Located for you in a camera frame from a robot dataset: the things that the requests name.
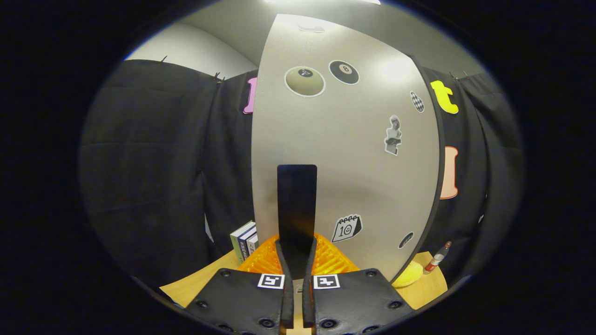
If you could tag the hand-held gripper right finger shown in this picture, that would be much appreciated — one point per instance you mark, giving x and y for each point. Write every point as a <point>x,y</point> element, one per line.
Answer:
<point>307,302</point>

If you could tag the beige shoe cabinet door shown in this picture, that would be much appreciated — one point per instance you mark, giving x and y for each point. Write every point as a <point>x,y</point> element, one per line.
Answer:
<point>354,177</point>

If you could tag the small bottle with red label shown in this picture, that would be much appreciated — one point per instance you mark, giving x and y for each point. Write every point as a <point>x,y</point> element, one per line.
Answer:
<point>435,261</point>

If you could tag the yellow ribbed object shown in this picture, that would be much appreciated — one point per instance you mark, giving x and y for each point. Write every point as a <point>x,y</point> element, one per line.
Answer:
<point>409,275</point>

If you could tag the dark blue spine book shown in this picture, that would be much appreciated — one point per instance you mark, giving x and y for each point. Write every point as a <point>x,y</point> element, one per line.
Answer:
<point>245,244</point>

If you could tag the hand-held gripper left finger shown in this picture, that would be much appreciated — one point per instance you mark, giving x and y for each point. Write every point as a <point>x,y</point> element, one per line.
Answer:
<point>287,298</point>

